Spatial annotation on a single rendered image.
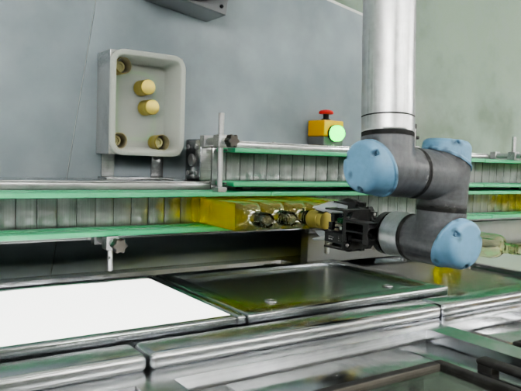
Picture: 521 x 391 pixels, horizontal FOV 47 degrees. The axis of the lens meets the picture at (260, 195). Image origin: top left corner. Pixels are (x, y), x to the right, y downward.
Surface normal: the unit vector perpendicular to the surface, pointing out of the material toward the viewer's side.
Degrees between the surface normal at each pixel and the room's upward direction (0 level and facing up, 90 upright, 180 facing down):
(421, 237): 90
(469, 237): 0
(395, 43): 33
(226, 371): 0
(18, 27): 0
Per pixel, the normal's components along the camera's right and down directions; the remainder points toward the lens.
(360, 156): -0.82, -0.05
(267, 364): 0.56, 0.07
